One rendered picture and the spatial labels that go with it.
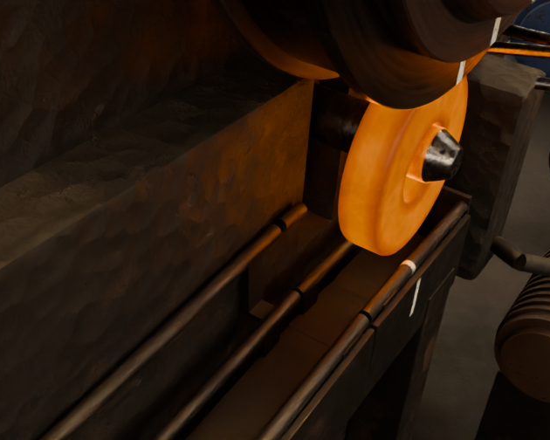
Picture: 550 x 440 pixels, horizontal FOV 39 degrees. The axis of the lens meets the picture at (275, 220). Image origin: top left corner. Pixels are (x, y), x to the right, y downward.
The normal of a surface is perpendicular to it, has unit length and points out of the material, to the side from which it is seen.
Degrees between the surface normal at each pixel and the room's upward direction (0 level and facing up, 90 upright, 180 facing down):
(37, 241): 23
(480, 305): 0
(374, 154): 62
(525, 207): 0
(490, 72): 0
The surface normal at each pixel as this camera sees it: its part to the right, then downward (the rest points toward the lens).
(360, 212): -0.56, 0.54
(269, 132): 0.83, 0.37
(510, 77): 0.06, -0.81
